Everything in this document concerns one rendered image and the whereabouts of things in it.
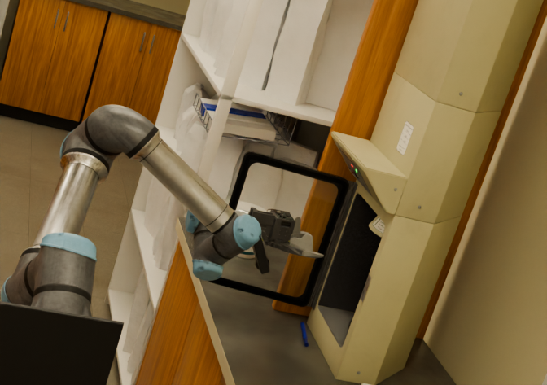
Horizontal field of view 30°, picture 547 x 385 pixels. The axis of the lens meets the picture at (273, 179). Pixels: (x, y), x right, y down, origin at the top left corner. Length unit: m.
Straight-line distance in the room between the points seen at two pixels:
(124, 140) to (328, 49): 1.62
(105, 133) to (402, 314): 0.91
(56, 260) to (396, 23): 1.20
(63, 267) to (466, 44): 1.08
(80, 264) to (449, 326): 1.36
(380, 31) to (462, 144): 0.44
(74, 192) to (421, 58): 0.94
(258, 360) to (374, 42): 0.90
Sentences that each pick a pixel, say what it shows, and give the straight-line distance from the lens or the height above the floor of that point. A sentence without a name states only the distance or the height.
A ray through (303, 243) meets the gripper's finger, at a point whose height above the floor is 1.26.
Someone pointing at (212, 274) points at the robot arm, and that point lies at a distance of 2.52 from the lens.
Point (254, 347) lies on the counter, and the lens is 2.72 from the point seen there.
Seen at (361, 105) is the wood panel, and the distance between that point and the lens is 2.84.
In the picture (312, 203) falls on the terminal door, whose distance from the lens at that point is 2.84.
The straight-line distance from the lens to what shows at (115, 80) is 7.48.
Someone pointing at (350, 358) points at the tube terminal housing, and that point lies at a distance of 2.69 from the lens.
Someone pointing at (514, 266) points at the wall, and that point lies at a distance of 2.86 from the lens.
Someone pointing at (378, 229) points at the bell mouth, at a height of 1.33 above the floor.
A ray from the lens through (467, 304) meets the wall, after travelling 3.04.
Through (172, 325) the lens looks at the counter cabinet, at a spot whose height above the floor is 0.65.
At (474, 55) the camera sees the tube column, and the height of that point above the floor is 1.84.
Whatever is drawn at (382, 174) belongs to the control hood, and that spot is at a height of 1.50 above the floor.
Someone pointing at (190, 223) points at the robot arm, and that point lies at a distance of 2.56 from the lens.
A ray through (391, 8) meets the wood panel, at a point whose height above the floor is 1.86.
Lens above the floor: 2.06
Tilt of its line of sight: 15 degrees down
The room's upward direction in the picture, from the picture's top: 18 degrees clockwise
